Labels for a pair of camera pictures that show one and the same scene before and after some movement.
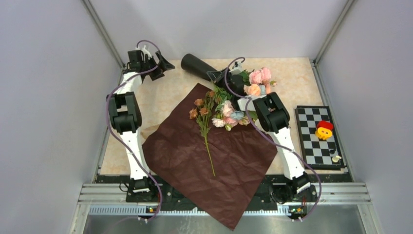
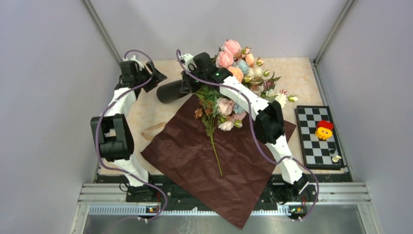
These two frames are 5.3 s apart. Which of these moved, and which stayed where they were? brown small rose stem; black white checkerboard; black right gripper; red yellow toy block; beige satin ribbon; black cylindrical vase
Moved: black cylindrical vase; black right gripper; beige satin ribbon; brown small rose stem
Stayed: red yellow toy block; black white checkerboard
